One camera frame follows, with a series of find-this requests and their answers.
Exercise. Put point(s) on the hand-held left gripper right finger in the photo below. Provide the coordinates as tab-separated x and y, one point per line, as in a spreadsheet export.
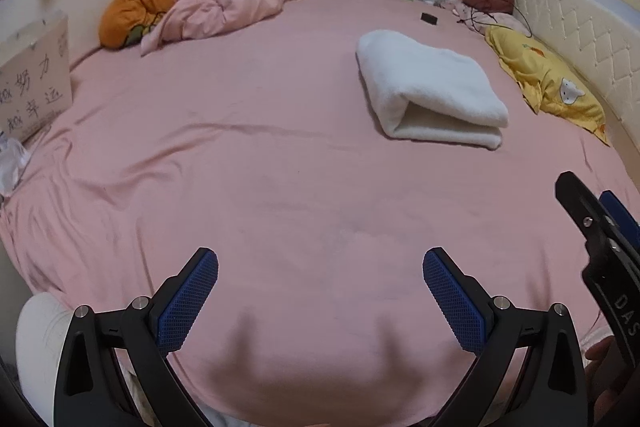
452	302

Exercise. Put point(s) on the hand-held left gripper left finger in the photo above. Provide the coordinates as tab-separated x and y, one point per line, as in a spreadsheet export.
187	302

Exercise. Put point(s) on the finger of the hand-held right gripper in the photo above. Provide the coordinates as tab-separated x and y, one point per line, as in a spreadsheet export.
580	202
622	219

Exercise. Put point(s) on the white fleece sweater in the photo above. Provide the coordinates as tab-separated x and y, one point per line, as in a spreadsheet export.
425	77

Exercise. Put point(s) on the person's right hand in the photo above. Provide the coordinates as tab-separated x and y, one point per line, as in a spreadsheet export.
602	367

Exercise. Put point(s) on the yellow cartoon pillow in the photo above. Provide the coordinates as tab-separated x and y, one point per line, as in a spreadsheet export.
545	77

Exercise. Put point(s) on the white padded headboard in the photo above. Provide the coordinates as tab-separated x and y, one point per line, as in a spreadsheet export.
590	37

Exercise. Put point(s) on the pink floral cloth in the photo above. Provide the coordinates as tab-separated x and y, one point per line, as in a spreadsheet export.
500	22

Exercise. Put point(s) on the clear plastic bag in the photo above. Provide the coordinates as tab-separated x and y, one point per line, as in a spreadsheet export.
10	167

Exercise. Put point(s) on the small black box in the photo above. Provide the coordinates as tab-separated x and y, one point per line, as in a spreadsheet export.
429	18

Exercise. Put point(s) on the orange pumpkin plush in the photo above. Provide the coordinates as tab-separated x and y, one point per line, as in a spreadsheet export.
130	12

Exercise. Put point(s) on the pink duvet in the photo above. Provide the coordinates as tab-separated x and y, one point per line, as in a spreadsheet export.
220	2

